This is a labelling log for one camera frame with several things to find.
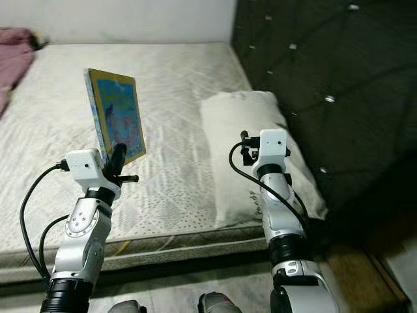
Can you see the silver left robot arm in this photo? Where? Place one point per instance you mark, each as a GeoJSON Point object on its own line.
{"type": "Point", "coordinates": [81, 254]}

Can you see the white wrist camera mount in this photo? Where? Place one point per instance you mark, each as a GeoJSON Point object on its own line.
{"type": "Point", "coordinates": [88, 173]}
{"type": "Point", "coordinates": [275, 149]}

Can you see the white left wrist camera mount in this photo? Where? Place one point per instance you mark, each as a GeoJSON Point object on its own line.
{"type": "Point", "coordinates": [88, 173]}

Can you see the white quilted mattress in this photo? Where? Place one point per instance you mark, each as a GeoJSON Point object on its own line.
{"type": "Point", "coordinates": [52, 143]}

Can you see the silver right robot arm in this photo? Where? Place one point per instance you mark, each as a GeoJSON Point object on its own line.
{"type": "Point", "coordinates": [283, 222]}

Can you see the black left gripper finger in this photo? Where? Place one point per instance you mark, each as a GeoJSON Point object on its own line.
{"type": "Point", "coordinates": [116, 161]}

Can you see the purple cartoon mouse quilt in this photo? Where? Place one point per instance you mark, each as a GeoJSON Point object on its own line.
{"type": "Point", "coordinates": [13, 59]}

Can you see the grey bed base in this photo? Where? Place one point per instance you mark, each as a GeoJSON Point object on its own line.
{"type": "Point", "coordinates": [26, 270]}

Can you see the white pillow with lettering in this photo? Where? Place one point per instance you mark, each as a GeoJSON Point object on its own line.
{"type": "Point", "coordinates": [234, 156]}

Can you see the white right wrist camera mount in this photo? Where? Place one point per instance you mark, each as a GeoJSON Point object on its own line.
{"type": "Point", "coordinates": [275, 149]}

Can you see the yellow blue children's book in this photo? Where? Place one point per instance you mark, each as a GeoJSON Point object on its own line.
{"type": "Point", "coordinates": [120, 114]}

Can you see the grey robot right leg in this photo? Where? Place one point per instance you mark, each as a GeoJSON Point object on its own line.
{"type": "Point", "coordinates": [225, 304]}

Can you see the brown floor mat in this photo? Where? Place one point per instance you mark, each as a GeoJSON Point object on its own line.
{"type": "Point", "coordinates": [365, 280]}

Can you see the black tufted headboard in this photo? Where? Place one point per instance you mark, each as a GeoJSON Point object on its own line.
{"type": "Point", "coordinates": [345, 52]}

